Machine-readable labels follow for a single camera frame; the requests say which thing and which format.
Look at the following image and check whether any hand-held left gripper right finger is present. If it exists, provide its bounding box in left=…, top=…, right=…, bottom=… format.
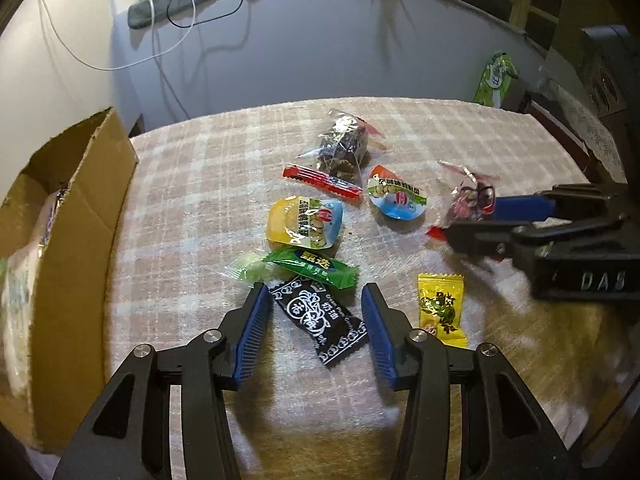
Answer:
left=361, top=282, right=586, bottom=480

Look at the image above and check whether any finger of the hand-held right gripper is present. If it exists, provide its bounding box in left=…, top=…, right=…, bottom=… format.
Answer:
left=495, top=185, right=626, bottom=226
left=447, top=215, right=626, bottom=266

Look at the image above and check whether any long white cable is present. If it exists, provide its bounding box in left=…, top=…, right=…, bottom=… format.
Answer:
left=37, top=0, right=196, bottom=71

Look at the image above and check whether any white power cord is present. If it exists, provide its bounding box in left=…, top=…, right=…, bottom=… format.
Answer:
left=150, top=25, right=186, bottom=121

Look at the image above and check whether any white lace cloth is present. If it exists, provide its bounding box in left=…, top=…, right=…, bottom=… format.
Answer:
left=542, top=77, right=626, bottom=183

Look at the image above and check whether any green paper bag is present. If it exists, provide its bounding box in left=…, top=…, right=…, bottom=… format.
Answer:
left=472, top=51, right=517, bottom=109

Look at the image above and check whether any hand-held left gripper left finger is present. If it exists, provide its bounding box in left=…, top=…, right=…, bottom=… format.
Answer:
left=52, top=282, right=273, bottom=480

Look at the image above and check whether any red stick packet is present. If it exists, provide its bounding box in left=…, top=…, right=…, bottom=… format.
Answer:
left=282, top=164, right=363, bottom=203

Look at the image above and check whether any red clear snack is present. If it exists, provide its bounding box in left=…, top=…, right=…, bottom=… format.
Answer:
left=426, top=160, right=502, bottom=248

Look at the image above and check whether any jelly cup with blue lid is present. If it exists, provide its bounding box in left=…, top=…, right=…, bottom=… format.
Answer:
left=367, top=164, right=430, bottom=221

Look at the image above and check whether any grey windowsill cushion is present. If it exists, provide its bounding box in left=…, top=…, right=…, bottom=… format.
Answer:
left=127, top=0, right=531, bottom=36

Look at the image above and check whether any brown cardboard box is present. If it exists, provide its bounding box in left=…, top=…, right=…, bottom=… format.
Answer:
left=0, top=106, right=141, bottom=456

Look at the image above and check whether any pale green candy wrapper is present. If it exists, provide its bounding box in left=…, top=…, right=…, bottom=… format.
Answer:
left=222, top=255, right=276, bottom=286

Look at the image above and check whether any yellow jelly cup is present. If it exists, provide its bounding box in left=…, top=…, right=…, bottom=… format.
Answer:
left=266, top=198, right=345, bottom=251

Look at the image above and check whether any clear bag of dark snacks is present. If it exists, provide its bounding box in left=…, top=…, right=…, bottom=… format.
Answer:
left=300, top=108, right=386, bottom=186

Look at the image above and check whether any green candy packet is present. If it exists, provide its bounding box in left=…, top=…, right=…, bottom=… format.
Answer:
left=262, top=247, right=360, bottom=289

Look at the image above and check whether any yellow candy packet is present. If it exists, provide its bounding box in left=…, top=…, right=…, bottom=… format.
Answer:
left=417, top=273, right=468, bottom=350

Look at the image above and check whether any black candy packet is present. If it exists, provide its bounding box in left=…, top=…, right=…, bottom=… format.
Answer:
left=270, top=275, right=370, bottom=367

